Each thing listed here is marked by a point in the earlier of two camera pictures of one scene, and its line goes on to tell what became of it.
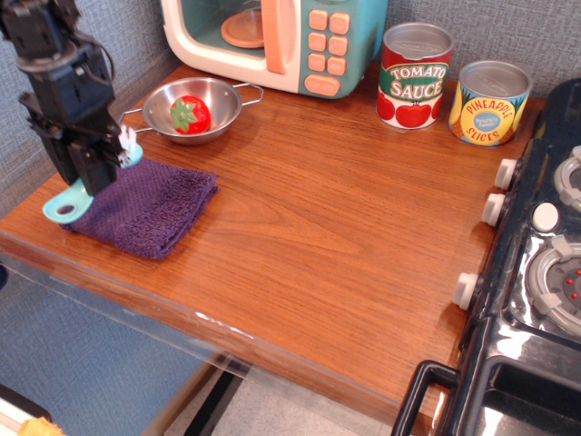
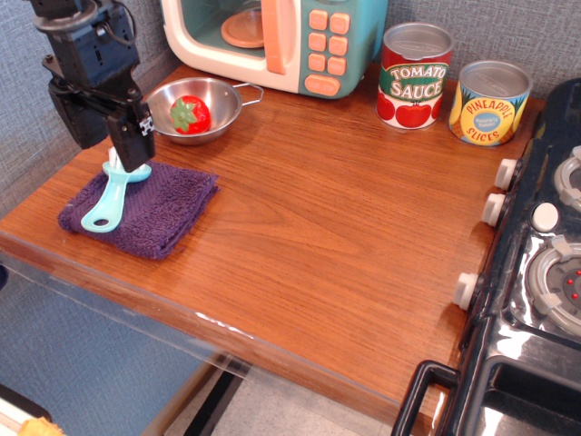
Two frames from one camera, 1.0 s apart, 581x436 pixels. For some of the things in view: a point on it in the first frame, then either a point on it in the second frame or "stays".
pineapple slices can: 490,103 stays
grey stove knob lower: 464,291 stays
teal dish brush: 76,201 -> 107,213
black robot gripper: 69,91 -> 95,54
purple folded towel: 150,207 stays
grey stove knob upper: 505,173 stays
